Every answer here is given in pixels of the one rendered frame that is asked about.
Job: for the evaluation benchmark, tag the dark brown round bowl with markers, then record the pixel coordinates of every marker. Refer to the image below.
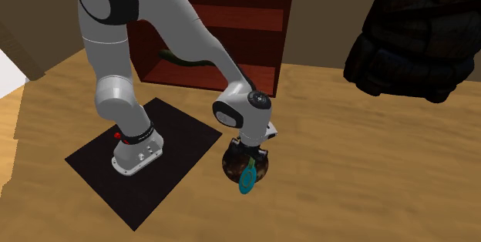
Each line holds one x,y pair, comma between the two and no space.
233,166

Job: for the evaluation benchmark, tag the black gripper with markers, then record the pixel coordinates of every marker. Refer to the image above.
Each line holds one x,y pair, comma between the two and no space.
251,151

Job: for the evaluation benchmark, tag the large dark lumpy object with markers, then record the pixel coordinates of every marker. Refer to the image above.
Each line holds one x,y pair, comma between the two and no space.
413,38

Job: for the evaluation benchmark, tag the black robot stand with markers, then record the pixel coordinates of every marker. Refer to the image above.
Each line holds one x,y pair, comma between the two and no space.
176,139

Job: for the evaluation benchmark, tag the dark red wooden bookshelf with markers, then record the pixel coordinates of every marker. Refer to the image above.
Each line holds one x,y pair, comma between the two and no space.
244,19

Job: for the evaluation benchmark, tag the dark green curved thing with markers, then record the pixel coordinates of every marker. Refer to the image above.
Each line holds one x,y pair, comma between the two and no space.
180,61

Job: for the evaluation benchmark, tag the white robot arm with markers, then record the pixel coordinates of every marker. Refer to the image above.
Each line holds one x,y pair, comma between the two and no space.
112,64

